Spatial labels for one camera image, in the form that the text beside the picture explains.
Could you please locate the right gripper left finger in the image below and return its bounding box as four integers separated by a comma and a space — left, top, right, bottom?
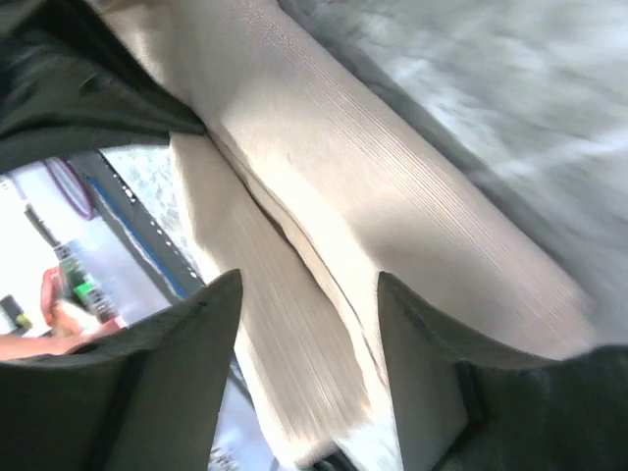
1, 270, 242, 470

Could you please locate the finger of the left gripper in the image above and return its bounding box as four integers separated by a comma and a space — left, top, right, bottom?
1, 1, 205, 172

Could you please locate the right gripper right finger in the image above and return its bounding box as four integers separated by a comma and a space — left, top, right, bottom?
377, 272, 627, 470

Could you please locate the beige cloth napkin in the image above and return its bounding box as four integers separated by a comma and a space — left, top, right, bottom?
97, 1, 598, 470

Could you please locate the person's hand in background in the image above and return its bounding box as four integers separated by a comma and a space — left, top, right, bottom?
1, 267, 124, 361

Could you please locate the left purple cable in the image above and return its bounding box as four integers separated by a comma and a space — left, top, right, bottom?
43, 157, 97, 222

